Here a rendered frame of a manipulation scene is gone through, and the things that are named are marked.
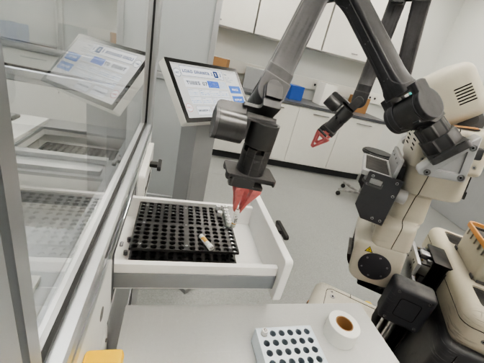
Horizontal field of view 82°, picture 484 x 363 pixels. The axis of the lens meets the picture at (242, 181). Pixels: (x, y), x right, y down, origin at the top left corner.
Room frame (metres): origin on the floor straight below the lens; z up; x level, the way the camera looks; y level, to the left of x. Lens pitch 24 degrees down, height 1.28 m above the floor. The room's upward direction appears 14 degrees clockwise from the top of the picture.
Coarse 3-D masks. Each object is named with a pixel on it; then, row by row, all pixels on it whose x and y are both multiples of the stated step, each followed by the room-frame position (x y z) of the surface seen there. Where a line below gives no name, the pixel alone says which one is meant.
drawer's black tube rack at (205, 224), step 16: (144, 208) 0.56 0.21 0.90; (160, 208) 0.58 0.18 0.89; (176, 208) 0.59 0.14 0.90; (192, 208) 0.61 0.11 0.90; (208, 208) 0.63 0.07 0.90; (144, 224) 0.50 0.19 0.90; (160, 224) 0.51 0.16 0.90; (176, 224) 0.53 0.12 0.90; (192, 224) 0.55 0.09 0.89; (208, 224) 0.56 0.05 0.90; (224, 224) 0.57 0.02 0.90; (144, 240) 0.45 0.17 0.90; (160, 240) 0.46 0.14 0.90; (176, 240) 0.47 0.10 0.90; (192, 240) 0.49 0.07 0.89; (208, 240) 0.50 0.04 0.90; (224, 240) 0.51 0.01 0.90; (128, 256) 0.42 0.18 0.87; (144, 256) 0.44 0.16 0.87; (160, 256) 0.45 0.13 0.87; (176, 256) 0.46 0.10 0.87; (192, 256) 0.47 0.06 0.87; (208, 256) 0.48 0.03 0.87; (224, 256) 0.50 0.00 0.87
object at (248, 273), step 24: (240, 216) 0.69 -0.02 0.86; (120, 240) 0.50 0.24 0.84; (240, 240) 0.61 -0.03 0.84; (120, 264) 0.38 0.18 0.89; (144, 264) 0.39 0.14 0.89; (168, 264) 0.40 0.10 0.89; (192, 264) 0.42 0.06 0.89; (216, 264) 0.43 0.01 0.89; (240, 264) 0.45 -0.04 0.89; (264, 264) 0.47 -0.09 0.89; (144, 288) 0.39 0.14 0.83; (168, 288) 0.40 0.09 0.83; (192, 288) 0.42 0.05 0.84; (216, 288) 0.43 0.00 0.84; (240, 288) 0.45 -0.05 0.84; (264, 288) 0.46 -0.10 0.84
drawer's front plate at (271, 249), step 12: (252, 204) 0.71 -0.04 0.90; (252, 216) 0.68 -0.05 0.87; (264, 216) 0.61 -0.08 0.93; (252, 228) 0.66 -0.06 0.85; (264, 228) 0.59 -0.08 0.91; (276, 228) 0.56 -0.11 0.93; (264, 240) 0.57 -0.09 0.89; (276, 240) 0.52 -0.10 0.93; (264, 252) 0.55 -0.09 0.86; (276, 252) 0.50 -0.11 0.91; (288, 252) 0.48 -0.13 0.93; (276, 264) 0.48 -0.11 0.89; (288, 264) 0.45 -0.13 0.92; (276, 276) 0.47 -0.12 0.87; (288, 276) 0.45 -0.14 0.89; (276, 288) 0.45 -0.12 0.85
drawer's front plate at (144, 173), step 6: (150, 144) 0.91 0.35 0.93; (150, 150) 0.86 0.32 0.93; (150, 156) 0.81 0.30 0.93; (144, 162) 0.75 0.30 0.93; (144, 168) 0.71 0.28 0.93; (150, 168) 0.84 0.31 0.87; (144, 174) 0.67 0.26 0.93; (138, 180) 0.66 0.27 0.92; (144, 180) 0.66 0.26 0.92; (138, 186) 0.66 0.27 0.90; (144, 186) 0.66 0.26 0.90; (138, 192) 0.66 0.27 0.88; (144, 192) 0.68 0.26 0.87
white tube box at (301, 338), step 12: (276, 336) 0.38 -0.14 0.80; (288, 336) 0.39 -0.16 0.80; (300, 336) 0.40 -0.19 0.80; (312, 336) 0.40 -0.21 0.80; (264, 348) 0.35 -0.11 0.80; (276, 348) 0.36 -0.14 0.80; (288, 348) 0.37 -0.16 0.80; (300, 348) 0.37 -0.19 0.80; (312, 348) 0.38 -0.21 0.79; (264, 360) 0.33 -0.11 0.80; (276, 360) 0.34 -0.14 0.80; (288, 360) 0.34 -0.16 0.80; (300, 360) 0.35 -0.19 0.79; (312, 360) 0.36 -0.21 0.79; (324, 360) 0.36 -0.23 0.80
